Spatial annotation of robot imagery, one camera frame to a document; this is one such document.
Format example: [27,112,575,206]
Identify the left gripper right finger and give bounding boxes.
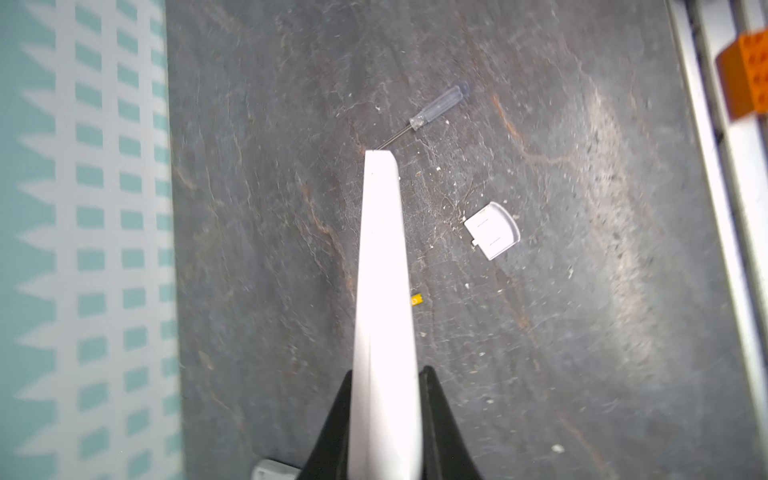
[419,366,482,480]

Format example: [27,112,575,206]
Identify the orange toy brick on rail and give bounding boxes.
[716,29,767,120]

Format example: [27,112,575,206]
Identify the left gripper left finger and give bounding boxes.
[296,371,352,480]

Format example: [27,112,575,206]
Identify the white remote control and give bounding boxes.
[347,150,423,479]
[250,459,301,480]

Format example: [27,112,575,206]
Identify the white battery cover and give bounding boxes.
[463,202,521,261]

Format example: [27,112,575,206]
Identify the clear handle screwdriver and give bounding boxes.
[377,82,469,150]

